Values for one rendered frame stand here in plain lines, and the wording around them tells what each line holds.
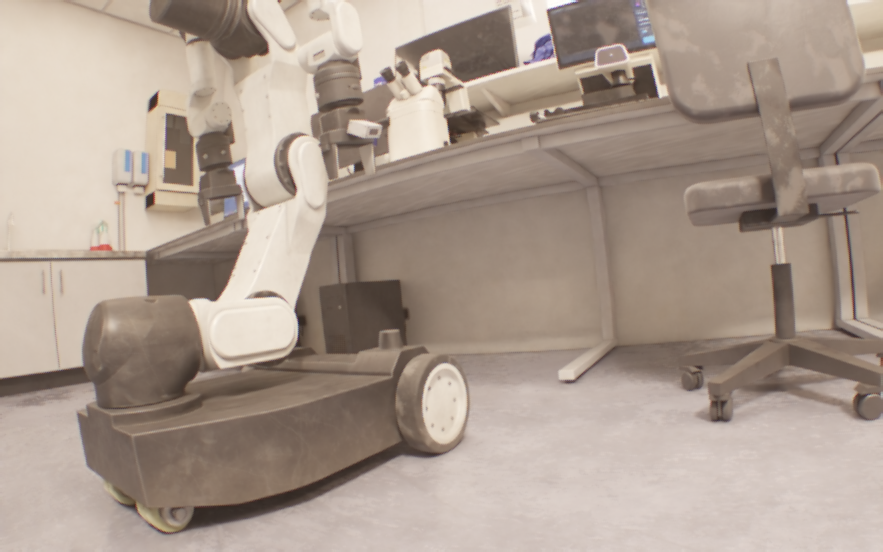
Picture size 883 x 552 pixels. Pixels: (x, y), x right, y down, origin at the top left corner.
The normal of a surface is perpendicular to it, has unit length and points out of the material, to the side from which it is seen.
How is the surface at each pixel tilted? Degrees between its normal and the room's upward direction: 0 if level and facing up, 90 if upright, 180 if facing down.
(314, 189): 90
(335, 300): 90
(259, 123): 100
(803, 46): 90
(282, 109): 90
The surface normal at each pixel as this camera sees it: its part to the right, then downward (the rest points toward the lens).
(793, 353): -0.99, 0.10
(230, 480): 0.65, -0.07
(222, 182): 0.87, -0.09
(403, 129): -0.48, 0.07
